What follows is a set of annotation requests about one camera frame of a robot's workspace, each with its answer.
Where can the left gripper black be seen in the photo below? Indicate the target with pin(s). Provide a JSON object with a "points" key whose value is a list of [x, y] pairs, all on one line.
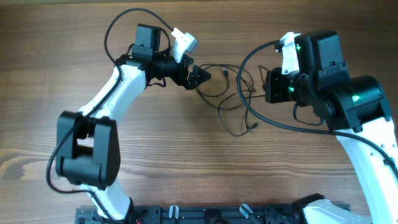
{"points": [[185, 75]]}

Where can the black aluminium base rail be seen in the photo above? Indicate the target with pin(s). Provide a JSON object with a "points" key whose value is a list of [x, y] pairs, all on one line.
{"points": [[268, 214]]}

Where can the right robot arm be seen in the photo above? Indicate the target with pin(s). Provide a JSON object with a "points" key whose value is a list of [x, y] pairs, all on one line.
{"points": [[314, 73]]}

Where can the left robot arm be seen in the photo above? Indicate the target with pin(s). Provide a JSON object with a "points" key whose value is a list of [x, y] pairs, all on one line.
{"points": [[158, 64]]}

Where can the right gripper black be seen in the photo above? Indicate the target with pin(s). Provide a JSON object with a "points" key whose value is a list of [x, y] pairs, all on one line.
{"points": [[274, 86]]}

